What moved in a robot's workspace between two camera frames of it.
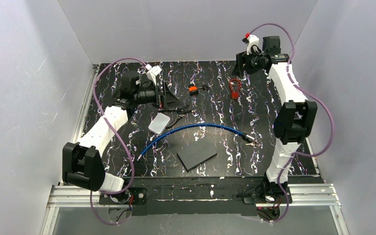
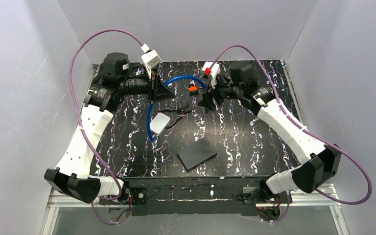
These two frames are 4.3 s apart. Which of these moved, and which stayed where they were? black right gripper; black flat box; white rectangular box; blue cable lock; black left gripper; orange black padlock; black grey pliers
Moved: black left gripper; black right gripper; blue cable lock
Stayed: white rectangular box; orange black padlock; black grey pliers; black flat box
